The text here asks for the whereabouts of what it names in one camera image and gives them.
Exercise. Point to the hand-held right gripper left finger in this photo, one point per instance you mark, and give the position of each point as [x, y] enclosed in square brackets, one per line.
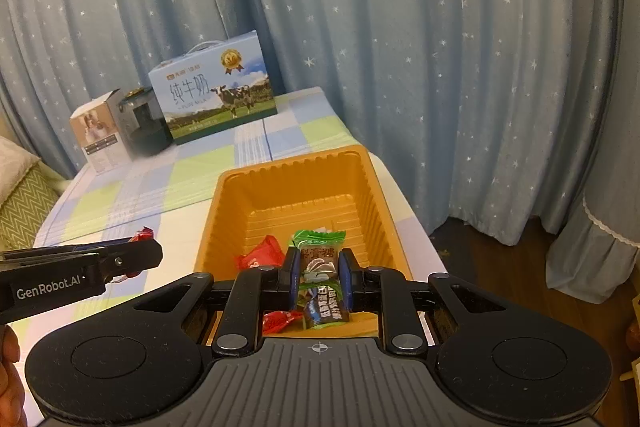
[292, 277]

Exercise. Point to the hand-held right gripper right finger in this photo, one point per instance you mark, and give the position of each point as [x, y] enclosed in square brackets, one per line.
[347, 279]

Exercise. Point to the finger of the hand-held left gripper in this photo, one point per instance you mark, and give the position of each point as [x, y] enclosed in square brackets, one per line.
[140, 257]

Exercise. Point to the red candy with gold print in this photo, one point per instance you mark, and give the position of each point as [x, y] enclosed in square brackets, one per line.
[144, 234]

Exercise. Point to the green brown candy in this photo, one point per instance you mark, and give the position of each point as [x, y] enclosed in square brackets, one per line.
[320, 257]

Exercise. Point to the black green snack packet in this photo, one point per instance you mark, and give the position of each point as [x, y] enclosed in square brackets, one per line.
[325, 309]

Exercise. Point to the large red snack packet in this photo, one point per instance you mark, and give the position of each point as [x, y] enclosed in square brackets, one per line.
[260, 254]

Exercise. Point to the orange plastic tray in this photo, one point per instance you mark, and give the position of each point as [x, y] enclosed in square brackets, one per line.
[300, 192]

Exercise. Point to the person's left hand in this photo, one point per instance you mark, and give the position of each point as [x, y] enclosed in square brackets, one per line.
[7, 377]

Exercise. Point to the plaid tablecloth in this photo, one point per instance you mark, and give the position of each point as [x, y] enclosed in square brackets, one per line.
[150, 192]

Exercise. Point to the green zigzag cushion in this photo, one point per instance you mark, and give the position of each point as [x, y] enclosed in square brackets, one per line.
[25, 212]

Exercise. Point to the white humidifier box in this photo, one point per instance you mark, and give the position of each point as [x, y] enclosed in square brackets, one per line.
[100, 137]

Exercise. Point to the cream cushion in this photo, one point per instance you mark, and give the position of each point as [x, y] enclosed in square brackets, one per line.
[12, 162]

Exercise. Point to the glass jar with dark lid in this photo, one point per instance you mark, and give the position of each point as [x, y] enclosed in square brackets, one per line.
[145, 127]

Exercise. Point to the blue milk carton box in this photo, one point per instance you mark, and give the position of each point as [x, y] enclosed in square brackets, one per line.
[215, 102]

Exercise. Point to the blue star curtain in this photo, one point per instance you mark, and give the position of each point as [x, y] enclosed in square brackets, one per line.
[400, 32]

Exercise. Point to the blue lace trimmed cloth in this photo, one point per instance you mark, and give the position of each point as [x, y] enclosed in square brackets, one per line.
[600, 252]

